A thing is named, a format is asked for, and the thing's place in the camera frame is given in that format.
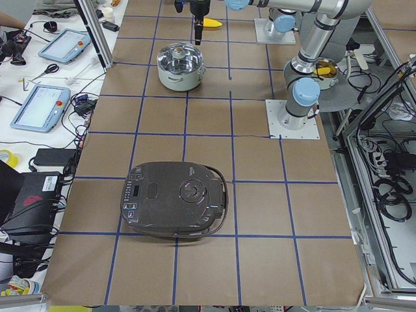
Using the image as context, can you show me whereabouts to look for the black power adapter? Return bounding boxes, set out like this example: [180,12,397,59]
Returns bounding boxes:
[33,148,75,166]

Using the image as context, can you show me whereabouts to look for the steel bowl with food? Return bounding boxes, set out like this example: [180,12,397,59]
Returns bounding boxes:
[311,58,339,90]

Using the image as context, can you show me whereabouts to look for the white paper cup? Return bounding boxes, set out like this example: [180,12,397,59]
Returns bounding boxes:
[101,7,115,23]

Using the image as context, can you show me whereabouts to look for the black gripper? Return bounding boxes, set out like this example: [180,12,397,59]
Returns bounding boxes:
[190,0,210,45]

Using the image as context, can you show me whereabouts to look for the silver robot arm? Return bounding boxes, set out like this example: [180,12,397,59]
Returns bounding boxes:
[225,1,372,130]
[264,8,296,37]

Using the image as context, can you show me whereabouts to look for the aluminium frame post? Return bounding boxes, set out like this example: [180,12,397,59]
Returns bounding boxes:
[74,0,113,69]

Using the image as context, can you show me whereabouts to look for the light green electric pot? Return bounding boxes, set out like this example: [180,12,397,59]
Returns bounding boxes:
[157,42,206,92]

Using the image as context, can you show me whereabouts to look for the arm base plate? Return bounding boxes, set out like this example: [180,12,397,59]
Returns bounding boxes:
[265,99,320,140]
[254,16,296,45]

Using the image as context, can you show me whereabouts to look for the black laptop computer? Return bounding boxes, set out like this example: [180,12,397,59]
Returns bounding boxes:
[1,162,63,244]

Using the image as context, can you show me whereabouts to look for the person forearm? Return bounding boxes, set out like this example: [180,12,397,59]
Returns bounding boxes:
[0,11,25,29]

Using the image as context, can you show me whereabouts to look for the near blue teach pendant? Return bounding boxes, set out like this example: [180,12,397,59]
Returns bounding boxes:
[10,84,71,133]

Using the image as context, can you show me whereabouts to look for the yellow corn cob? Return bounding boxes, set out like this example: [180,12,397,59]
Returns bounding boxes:
[203,18,222,29]

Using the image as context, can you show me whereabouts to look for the blue teach pendant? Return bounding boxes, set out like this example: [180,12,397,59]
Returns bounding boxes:
[38,29,91,64]
[10,84,71,133]

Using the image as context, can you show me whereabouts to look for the glass pot lid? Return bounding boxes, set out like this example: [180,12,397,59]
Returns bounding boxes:
[157,42,205,75]

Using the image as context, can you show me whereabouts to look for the far blue teach pendant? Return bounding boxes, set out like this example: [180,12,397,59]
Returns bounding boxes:
[38,29,91,64]

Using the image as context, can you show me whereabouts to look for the dark brown rice cooker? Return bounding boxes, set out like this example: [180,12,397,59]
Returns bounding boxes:
[120,161,229,239]

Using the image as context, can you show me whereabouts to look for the black scissors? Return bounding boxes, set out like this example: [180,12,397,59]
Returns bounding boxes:
[34,63,60,80]

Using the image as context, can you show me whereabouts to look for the yellow tape roll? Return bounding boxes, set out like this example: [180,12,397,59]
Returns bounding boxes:
[0,149,19,168]

